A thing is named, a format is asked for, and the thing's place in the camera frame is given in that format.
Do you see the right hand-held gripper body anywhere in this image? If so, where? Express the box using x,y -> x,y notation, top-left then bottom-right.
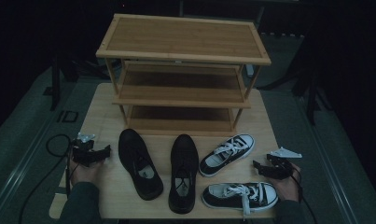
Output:
270,147 -> 303,181

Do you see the black and white sneaker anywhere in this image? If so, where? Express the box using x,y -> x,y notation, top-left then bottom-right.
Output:
198,133 -> 256,178
202,181 -> 279,218

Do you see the black stand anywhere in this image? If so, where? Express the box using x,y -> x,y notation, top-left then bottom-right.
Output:
257,40 -> 334,126
42,50 -> 81,112

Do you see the right hand-held gripper cable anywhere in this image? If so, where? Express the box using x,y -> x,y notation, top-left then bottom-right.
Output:
289,167 -> 318,224

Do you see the black looped cable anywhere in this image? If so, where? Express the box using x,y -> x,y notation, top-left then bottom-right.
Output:
18,133 -> 74,224

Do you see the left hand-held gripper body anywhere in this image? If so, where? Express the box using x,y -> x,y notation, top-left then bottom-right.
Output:
71,133 -> 96,166

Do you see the wooden three-tier shoe rack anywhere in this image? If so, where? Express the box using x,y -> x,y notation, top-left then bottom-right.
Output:
95,12 -> 272,138

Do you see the black shoe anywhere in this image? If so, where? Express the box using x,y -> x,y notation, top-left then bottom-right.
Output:
168,133 -> 200,215
118,128 -> 164,202

